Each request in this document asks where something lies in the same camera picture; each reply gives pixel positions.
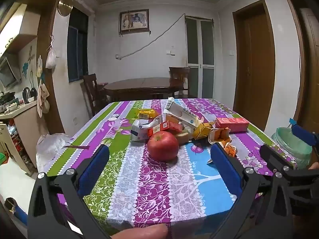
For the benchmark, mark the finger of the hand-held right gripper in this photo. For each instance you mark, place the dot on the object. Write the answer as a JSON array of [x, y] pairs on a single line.
[[304, 132], [273, 155]]

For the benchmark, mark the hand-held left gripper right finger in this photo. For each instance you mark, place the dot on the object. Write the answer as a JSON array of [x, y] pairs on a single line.
[[224, 169]]

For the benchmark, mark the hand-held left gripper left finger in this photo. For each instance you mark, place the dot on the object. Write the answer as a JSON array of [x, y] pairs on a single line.
[[96, 166]]

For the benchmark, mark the green lined trash bin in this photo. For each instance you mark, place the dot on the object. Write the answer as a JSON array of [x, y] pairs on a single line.
[[290, 143]]

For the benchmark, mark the person's right hand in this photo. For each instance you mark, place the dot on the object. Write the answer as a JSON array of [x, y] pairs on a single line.
[[314, 165]]

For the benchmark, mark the person's left hand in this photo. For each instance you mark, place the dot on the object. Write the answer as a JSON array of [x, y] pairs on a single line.
[[142, 232]]

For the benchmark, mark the small orange carton scrap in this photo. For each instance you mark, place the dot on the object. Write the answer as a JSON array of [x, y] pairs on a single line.
[[230, 149]]

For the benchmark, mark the torn orange white carton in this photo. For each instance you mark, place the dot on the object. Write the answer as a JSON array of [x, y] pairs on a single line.
[[219, 135]]

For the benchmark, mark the crumpled yellow carton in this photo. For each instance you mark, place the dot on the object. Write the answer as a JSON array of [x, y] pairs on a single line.
[[202, 130]]

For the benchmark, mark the pink cardboard box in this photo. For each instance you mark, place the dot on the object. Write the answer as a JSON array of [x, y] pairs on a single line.
[[231, 124]]

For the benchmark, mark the beige cardboard box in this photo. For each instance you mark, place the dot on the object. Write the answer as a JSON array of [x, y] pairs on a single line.
[[185, 137]]

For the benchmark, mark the crumpled blue white carton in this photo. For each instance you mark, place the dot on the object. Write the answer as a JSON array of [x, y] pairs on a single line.
[[139, 132]]

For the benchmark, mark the red apple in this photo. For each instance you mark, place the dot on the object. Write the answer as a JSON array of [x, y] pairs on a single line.
[[163, 145]]

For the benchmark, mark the small red box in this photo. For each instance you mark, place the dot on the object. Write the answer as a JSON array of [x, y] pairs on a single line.
[[172, 126]]

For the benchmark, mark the white medicine box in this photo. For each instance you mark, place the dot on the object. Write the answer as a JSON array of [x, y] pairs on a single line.
[[183, 114]]

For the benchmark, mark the yellow snack packet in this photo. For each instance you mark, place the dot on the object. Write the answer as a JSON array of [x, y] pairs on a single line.
[[145, 113]]

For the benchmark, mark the dark wooden chair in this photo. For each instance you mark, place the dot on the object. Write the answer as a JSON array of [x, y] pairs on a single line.
[[179, 76], [91, 89]]

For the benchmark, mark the beige kitchen counter cabinet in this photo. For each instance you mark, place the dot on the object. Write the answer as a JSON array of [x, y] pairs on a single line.
[[25, 129]]

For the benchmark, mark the brown wooden door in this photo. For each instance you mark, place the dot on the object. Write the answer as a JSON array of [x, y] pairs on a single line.
[[255, 67]]

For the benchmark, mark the hanging beige cloth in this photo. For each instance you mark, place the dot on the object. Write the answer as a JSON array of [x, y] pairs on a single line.
[[42, 97]]

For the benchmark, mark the dark wooden dining table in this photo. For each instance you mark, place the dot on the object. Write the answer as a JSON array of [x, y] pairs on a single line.
[[142, 84]]

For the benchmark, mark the black kettle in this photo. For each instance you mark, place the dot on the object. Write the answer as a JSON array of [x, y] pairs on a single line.
[[26, 95]]

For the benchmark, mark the small hanging plastic bag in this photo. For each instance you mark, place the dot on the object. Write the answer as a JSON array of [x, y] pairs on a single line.
[[39, 67]]

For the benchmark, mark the hanging white plastic bag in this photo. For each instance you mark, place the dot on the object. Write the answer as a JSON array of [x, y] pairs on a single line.
[[51, 59]]

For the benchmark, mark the white glass double door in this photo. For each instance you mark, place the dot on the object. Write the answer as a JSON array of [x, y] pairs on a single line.
[[200, 54]]

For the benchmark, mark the dark window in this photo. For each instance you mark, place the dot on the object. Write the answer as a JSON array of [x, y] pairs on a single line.
[[77, 47]]

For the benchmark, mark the range hood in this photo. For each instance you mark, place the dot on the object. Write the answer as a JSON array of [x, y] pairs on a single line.
[[8, 73]]

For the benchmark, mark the brown door with frame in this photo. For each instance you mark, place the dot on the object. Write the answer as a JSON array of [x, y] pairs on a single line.
[[310, 67]]

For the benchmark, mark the framed wall picture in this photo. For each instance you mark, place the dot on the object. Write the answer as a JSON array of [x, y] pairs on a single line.
[[134, 21]]

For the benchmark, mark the beige wall cabinet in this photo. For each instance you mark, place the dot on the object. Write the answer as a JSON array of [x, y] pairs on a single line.
[[22, 29]]

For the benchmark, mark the round gold wall clock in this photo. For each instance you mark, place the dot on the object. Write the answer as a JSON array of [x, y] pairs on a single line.
[[65, 5]]

